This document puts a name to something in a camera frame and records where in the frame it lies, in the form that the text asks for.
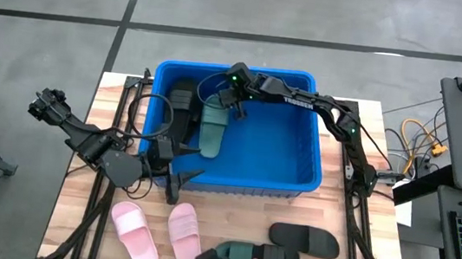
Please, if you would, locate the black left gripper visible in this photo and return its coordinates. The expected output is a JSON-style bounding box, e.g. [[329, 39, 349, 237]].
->
[[141, 133, 209, 209]]

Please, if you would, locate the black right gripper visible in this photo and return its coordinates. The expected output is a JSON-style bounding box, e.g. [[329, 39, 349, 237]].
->
[[214, 85, 251, 121]]

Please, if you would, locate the pink rubber slide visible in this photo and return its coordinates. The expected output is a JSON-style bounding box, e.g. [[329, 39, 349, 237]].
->
[[162, 200, 209, 259], [105, 199, 166, 259]]

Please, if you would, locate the blue plastic bin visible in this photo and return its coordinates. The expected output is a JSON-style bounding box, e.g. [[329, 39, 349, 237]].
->
[[133, 53, 335, 206]]

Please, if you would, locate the white paper sheet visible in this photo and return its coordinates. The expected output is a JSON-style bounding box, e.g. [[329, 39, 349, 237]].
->
[[392, 178, 418, 229]]

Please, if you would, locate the black camera cable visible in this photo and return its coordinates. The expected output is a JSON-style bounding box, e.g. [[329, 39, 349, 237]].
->
[[124, 90, 177, 144], [193, 68, 238, 113]]

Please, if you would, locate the grey mounting bracket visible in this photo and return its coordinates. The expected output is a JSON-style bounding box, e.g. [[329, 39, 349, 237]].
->
[[342, 162, 357, 182]]

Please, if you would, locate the black clamp bracket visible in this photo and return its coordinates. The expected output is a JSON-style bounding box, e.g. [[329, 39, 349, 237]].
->
[[375, 168, 407, 188]]

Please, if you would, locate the yellow floor cable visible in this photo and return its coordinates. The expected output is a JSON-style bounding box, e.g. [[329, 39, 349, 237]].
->
[[395, 117, 452, 179]]

